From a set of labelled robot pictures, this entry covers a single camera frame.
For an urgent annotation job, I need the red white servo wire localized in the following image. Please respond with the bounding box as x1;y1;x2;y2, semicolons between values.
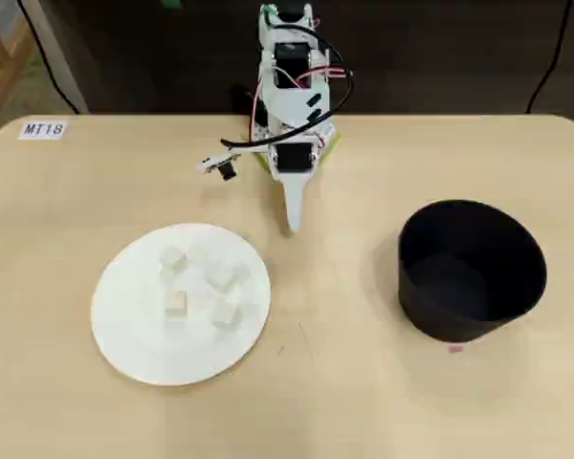
249;78;269;142
294;64;353;90

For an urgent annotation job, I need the white MT18 label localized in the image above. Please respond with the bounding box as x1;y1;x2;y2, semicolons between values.
17;119;71;141

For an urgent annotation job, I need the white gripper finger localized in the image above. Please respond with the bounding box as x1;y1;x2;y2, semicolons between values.
282;177;310;234

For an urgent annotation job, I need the black table clamp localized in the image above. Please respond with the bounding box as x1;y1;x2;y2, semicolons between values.
232;84;269;126

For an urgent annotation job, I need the white round plate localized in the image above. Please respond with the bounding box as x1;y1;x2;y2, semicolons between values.
89;222;273;387

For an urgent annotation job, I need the white cube block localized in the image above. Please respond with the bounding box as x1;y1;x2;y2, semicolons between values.
158;246;188;276
211;303;243;332
165;290;188;319
205;261;240;294

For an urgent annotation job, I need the thin black background cable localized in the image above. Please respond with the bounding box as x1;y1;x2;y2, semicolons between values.
23;0;81;115
525;0;574;115

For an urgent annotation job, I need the white vertical panel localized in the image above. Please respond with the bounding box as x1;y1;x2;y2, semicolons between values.
28;0;90;115

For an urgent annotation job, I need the white perforated base plate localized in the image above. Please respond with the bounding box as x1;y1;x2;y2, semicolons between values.
248;121;339;149

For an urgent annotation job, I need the dark brown cabinet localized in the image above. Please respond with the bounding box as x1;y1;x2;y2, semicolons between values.
42;0;574;116

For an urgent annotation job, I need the black pot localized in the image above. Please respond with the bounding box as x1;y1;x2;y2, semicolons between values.
397;199;549;344

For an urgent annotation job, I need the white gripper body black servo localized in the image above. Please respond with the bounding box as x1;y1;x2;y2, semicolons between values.
269;124;328;183

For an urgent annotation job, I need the light wooden rack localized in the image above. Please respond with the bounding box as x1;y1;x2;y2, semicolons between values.
0;0;34;154

